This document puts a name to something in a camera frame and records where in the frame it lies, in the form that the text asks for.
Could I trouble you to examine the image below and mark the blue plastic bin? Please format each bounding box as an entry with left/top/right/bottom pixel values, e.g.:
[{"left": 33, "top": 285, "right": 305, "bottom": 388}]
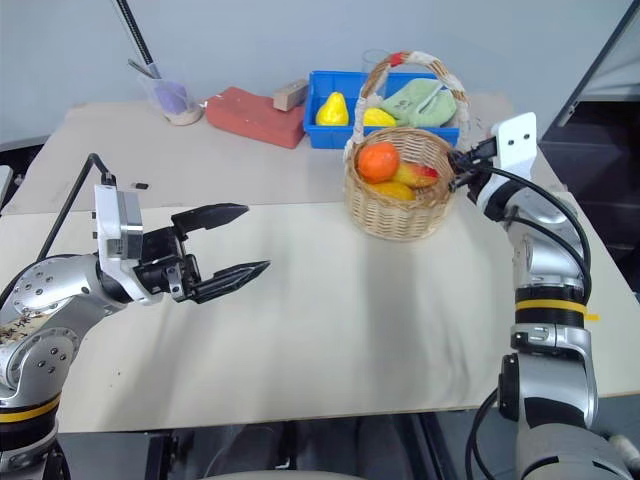
[{"left": 304, "top": 70, "right": 462, "bottom": 151}]

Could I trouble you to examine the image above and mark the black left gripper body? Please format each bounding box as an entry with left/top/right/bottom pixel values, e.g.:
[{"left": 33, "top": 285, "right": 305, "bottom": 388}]
[{"left": 132, "top": 224, "right": 204, "bottom": 304}]

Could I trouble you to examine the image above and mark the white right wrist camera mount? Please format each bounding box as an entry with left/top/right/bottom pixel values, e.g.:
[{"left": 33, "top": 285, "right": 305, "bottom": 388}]
[{"left": 491, "top": 111, "right": 539, "bottom": 180}]

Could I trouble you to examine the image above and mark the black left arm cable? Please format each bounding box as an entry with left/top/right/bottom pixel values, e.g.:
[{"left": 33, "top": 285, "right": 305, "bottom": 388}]
[{"left": 35, "top": 152, "right": 118, "bottom": 264}]

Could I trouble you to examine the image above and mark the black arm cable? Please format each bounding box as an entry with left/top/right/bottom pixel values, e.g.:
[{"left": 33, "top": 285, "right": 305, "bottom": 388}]
[
  {"left": 477, "top": 166, "right": 594, "bottom": 306},
  {"left": 35, "top": 152, "right": 118, "bottom": 264}
]

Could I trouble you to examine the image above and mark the purple object in cup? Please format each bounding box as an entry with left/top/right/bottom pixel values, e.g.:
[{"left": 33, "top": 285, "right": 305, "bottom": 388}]
[{"left": 153, "top": 80, "right": 189, "bottom": 116}]

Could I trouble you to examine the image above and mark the red brick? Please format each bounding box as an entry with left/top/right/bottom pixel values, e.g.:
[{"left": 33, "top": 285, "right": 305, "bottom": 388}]
[{"left": 205, "top": 86, "right": 308, "bottom": 150}]

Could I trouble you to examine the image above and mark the clear plastic measuring cup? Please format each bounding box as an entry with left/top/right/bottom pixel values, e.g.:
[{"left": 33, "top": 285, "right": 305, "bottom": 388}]
[{"left": 136, "top": 69, "right": 206, "bottom": 127}]

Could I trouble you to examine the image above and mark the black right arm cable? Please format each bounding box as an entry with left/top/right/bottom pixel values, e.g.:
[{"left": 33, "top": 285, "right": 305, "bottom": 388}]
[{"left": 477, "top": 166, "right": 594, "bottom": 306}]

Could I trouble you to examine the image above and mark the small wooden block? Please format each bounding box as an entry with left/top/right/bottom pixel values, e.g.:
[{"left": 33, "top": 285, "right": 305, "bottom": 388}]
[{"left": 272, "top": 78, "right": 310, "bottom": 113}]

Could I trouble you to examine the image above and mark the yellow orange fruit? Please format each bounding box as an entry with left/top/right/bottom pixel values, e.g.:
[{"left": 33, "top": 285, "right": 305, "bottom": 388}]
[{"left": 369, "top": 180, "right": 417, "bottom": 203}]

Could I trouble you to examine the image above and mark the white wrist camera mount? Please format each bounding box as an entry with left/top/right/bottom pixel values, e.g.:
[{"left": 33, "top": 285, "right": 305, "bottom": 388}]
[
  {"left": 491, "top": 111, "right": 539, "bottom": 180},
  {"left": 91, "top": 184, "right": 164, "bottom": 306}
]

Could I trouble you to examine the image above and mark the cream table cloth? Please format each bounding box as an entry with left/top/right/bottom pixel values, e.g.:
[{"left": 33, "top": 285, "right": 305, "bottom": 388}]
[{"left": 0, "top": 197, "right": 640, "bottom": 434}]

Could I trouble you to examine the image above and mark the yellow pear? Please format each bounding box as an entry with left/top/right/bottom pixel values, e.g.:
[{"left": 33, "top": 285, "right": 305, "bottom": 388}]
[
  {"left": 314, "top": 91, "right": 350, "bottom": 127},
  {"left": 361, "top": 106, "right": 399, "bottom": 128}
]

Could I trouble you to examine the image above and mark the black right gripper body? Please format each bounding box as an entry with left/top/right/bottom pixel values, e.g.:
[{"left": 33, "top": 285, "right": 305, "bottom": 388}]
[{"left": 461, "top": 135, "right": 499, "bottom": 174}]

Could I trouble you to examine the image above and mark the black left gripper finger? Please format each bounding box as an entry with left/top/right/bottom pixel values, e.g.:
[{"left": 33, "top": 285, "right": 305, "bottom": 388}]
[
  {"left": 171, "top": 202, "right": 251, "bottom": 237},
  {"left": 191, "top": 259, "right": 272, "bottom": 305}
]

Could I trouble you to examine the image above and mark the wicker basket with handle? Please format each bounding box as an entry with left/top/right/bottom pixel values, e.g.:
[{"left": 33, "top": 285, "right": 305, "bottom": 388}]
[{"left": 343, "top": 49, "right": 473, "bottom": 243}]

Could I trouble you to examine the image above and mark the dark grey cabinet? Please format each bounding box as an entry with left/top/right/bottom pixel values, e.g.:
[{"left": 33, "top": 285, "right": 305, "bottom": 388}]
[{"left": 538, "top": 0, "right": 640, "bottom": 297}]

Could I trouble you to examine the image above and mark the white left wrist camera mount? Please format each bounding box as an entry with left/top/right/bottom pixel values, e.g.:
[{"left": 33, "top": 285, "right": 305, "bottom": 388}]
[{"left": 91, "top": 184, "right": 164, "bottom": 306}]

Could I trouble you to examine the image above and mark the red and yellow mango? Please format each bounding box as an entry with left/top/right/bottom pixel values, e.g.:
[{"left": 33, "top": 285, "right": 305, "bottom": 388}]
[{"left": 392, "top": 161, "right": 442, "bottom": 189}]

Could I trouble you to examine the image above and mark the green cloth pouch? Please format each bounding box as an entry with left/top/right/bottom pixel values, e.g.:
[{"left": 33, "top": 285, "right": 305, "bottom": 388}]
[{"left": 381, "top": 79, "right": 458, "bottom": 129}]

